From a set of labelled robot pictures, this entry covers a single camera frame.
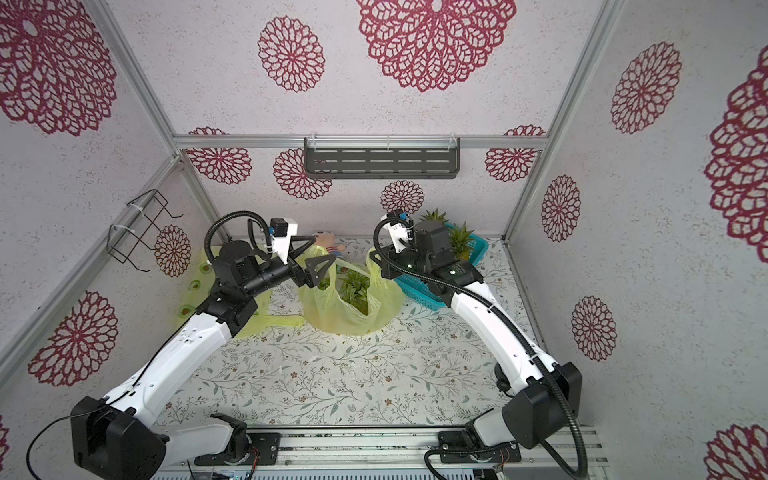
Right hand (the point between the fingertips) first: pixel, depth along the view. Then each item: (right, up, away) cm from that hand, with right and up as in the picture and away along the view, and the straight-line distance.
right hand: (370, 251), depth 72 cm
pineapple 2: (-5, -10, +12) cm, 16 cm away
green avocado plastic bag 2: (-60, -9, +31) cm, 68 cm away
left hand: (-11, 0, -2) cm, 11 cm away
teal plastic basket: (+14, -11, +22) cm, 28 cm away
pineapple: (+20, +13, +29) cm, 38 cm away
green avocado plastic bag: (-11, -15, +7) cm, 20 cm away
